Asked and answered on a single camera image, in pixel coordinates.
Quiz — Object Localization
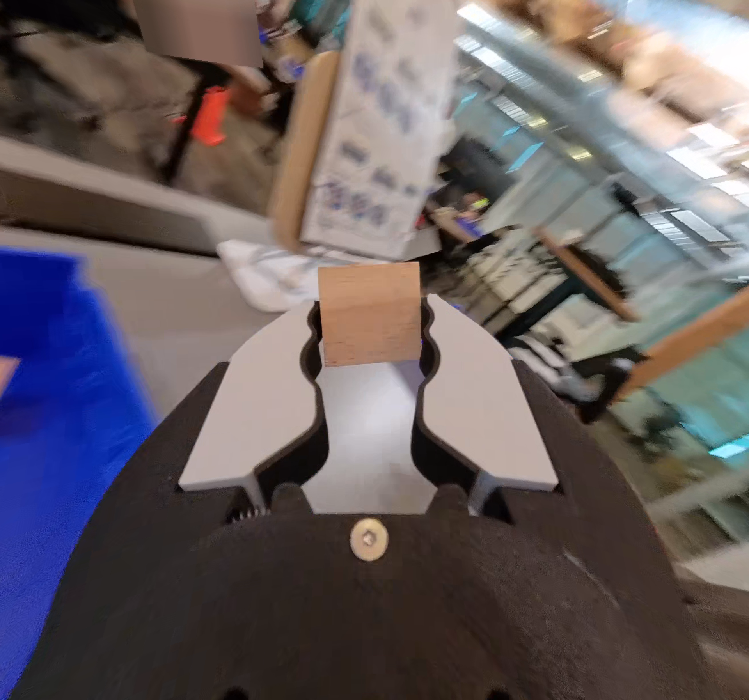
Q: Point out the grey desk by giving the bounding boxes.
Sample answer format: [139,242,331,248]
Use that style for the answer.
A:
[0,226,437,515]

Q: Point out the blue plastic bin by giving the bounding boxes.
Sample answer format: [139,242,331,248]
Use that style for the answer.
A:
[0,246,162,695]

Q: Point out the white document stand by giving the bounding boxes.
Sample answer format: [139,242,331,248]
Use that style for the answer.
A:
[217,226,442,313]

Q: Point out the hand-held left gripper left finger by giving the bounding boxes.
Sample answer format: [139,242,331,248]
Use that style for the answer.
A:
[177,301,331,510]

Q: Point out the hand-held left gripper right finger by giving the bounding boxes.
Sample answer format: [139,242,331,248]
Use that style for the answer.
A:
[411,293,561,518]

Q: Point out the instruction sheet on clipboard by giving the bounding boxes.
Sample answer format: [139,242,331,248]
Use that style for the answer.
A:
[268,48,445,262]

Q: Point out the orange traffic cone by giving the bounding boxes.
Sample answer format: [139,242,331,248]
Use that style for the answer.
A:
[190,86,229,146]

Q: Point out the desk cable tray lid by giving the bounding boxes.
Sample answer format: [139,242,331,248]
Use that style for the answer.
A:
[0,137,273,256]

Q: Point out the printed instruction sheet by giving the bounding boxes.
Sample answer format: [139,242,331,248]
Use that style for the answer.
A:
[300,0,463,261]

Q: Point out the wooden top table black base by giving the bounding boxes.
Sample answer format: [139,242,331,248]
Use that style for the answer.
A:
[535,225,640,322]

